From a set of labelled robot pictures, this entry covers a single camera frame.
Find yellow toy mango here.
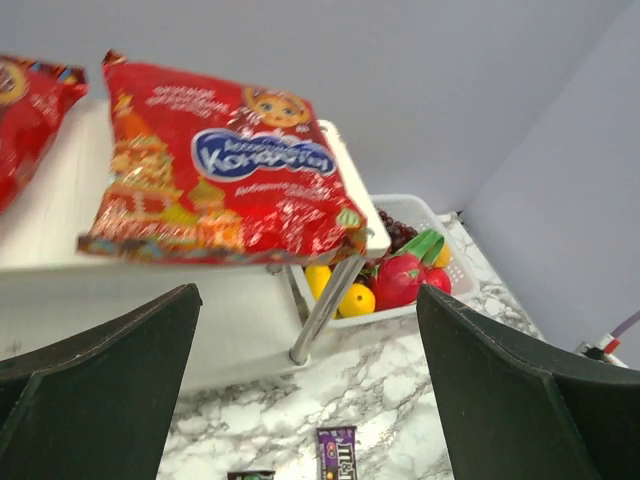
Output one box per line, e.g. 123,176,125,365
304,265,332,300

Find yellow toy lemon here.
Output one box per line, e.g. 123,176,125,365
338,283,376,318

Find purple m&m pack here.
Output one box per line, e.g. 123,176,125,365
227,470,275,480
316,425,358,480

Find red candy bag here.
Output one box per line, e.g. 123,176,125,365
77,52,367,265
1,54,89,210

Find red toy apple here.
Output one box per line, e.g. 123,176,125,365
425,268,452,295

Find white two-tier shelf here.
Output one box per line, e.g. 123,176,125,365
1,100,362,393

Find orange yellow toy fruit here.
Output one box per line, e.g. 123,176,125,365
431,243,452,269

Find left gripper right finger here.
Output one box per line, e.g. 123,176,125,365
417,285,639,479

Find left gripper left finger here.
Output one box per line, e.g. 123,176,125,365
1,284,202,479

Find pink toy dragon fruit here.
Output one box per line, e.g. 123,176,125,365
371,229,445,311

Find dark purple toy grapes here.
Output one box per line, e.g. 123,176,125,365
378,209,418,253

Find white plastic fruit basket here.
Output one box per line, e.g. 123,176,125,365
290,194,480,329

